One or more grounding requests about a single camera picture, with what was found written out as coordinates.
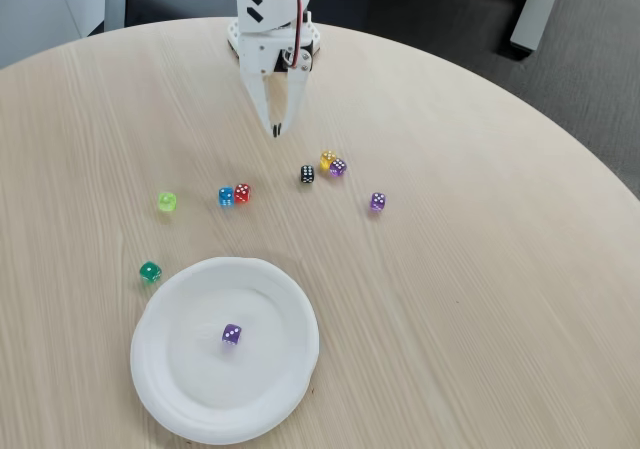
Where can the purple translucent die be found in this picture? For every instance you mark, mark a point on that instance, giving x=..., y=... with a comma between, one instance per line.
x=231, y=334
x=378, y=202
x=338, y=167

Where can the yellow translucent die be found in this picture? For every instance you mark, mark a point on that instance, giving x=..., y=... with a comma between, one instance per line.
x=326, y=157

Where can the red translucent die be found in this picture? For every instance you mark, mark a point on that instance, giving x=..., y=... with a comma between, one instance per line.
x=242, y=193

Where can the black die white pips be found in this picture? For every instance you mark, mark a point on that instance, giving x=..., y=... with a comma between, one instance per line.
x=307, y=174

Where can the light green translucent die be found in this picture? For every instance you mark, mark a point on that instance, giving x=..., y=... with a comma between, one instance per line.
x=167, y=202

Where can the blue translucent die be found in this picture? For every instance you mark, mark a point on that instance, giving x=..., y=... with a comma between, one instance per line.
x=226, y=196

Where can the white paper plate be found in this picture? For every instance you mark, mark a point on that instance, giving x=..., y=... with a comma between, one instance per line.
x=200, y=369

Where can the white cabinet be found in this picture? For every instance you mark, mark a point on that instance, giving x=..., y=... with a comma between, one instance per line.
x=40, y=9

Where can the grey desk leg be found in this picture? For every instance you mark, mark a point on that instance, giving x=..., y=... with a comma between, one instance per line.
x=532, y=14

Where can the dark green translucent die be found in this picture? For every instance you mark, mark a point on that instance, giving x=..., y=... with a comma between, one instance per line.
x=149, y=272

